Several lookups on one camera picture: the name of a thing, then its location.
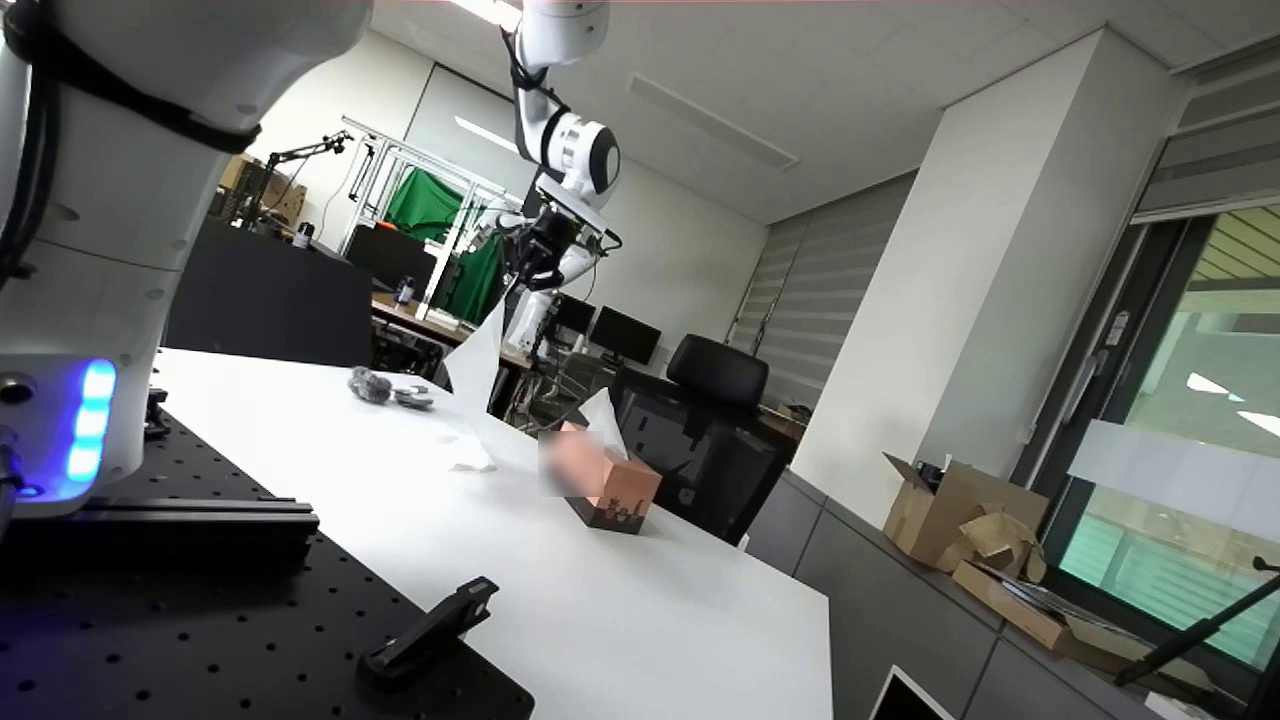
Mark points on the black partition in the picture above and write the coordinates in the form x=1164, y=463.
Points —
x=265, y=295

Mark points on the black monitor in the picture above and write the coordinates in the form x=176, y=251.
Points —
x=390, y=258

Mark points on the stack of boxes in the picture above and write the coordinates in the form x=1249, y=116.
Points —
x=270, y=190

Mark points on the open cardboard box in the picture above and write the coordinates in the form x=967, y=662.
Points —
x=950, y=515

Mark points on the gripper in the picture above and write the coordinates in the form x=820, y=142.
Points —
x=547, y=250

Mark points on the camera on mount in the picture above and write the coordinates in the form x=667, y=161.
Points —
x=290, y=160

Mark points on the grey low cabinet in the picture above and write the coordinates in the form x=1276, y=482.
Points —
x=900, y=620

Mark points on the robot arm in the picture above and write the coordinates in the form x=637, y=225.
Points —
x=150, y=200

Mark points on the grey crumpled object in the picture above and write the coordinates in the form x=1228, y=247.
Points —
x=370, y=385

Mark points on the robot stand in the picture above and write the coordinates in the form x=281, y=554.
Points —
x=200, y=620

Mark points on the wooden desk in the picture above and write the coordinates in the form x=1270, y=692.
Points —
x=440, y=325

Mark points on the dark bottle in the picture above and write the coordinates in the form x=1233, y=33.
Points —
x=405, y=291

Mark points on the green cloth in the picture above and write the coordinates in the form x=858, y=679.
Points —
x=425, y=205

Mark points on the black clamp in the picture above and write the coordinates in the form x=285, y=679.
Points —
x=425, y=635
x=156, y=415

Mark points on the white tissue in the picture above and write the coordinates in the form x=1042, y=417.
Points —
x=478, y=365
x=472, y=463
x=604, y=420

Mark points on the flat cardboard box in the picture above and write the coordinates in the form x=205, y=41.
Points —
x=1040, y=625

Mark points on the grey flat object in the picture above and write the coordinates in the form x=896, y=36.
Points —
x=414, y=398

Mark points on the window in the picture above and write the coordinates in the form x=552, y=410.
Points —
x=1190, y=420

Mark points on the aluminium frame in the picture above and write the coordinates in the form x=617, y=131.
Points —
x=375, y=165

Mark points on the grey window blind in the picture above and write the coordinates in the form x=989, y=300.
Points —
x=815, y=290

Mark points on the laptop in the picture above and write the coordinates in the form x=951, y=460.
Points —
x=908, y=697

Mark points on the row of monitors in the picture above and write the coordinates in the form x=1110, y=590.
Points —
x=622, y=335

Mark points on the pink tissue box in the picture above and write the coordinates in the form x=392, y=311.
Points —
x=605, y=485

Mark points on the black office chair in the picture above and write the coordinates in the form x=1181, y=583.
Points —
x=715, y=440

